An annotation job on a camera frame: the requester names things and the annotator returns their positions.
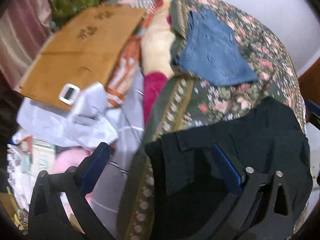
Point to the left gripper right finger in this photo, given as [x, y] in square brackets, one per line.
[258, 205]

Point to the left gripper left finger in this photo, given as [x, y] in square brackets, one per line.
[47, 216]

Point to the black pants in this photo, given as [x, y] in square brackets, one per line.
[188, 186]

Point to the light grey shirt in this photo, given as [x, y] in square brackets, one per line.
[90, 121]

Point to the white small device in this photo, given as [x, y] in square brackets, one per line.
[69, 94]

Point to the green floral bedspread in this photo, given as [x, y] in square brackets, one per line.
[187, 101]

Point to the brown wooden lap desk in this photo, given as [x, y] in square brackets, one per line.
[83, 52]

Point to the magenta cloth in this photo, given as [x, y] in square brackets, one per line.
[153, 85]

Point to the blue denim jeans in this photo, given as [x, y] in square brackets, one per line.
[211, 52]

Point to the pink striped curtain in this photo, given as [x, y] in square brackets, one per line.
[24, 29]

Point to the cream blanket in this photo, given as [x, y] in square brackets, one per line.
[156, 43]

